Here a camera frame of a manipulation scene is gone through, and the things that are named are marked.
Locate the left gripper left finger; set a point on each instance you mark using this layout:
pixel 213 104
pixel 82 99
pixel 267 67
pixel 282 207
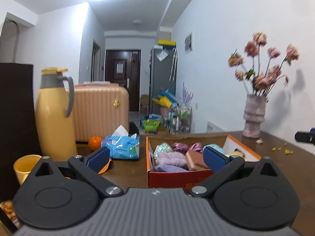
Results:
pixel 87 169

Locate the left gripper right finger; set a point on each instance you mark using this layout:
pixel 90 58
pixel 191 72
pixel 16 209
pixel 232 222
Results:
pixel 223 167

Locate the light blue fluffy plush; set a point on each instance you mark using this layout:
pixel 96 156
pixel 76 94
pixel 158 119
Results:
pixel 215 147

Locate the white yellow sheep plush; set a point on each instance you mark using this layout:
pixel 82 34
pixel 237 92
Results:
pixel 236 153

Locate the red brown sponge block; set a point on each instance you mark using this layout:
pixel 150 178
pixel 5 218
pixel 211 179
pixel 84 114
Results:
pixel 195 161

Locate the lilac fluffy towel roll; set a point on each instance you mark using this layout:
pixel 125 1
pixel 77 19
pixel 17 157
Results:
pixel 171 158

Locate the mauve satin scrunchie bonnet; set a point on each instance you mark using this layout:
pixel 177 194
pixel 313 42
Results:
pixel 184 148

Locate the iridescent plastic ball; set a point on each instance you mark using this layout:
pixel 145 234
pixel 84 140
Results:
pixel 163 147

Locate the purple linen drawstring pouch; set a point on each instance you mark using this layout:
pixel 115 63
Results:
pixel 169 169

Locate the orange fruit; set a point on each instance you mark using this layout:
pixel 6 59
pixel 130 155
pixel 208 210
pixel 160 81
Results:
pixel 94 143

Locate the yellow dried petals crumbs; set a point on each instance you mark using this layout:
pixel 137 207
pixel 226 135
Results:
pixel 284 149

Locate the blue tissue pack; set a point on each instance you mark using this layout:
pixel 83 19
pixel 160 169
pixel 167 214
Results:
pixel 121 145

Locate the yellow thermos jug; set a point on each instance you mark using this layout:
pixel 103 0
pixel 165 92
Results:
pixel 53 110

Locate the black stool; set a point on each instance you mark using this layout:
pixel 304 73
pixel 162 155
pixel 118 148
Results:
pixel 133 129

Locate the pink ribbed vase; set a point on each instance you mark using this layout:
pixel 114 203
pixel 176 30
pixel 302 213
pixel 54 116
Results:
pixel 254 115

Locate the pink ribbed suitcase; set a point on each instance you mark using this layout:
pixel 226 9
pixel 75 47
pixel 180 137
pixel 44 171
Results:
pixel 99 109

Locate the yellow ceramic mug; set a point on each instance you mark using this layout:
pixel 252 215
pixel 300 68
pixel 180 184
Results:
pixel 24 165

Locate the red orange cardboard box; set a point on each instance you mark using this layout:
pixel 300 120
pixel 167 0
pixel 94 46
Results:
pixel 189 179

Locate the black paper shopping bag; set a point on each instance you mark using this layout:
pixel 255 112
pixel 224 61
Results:
pixel 18 127

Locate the dried pink roses bouquet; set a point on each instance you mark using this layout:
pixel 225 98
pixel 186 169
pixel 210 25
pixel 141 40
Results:
pixel 260 67

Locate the yellow blue bag pile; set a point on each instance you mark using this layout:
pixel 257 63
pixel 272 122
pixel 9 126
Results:
pixel 165 98

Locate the snack packet with nuts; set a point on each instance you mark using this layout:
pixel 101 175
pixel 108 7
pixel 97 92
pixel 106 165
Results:
pixel 7 207

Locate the dark brown entrance door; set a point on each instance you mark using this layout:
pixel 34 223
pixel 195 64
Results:
pixel 123 67

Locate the grey refrigerator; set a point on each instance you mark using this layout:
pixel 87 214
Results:
pixel 161 75

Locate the wire storage rack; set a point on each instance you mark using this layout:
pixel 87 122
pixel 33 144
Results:
pixel 180 118

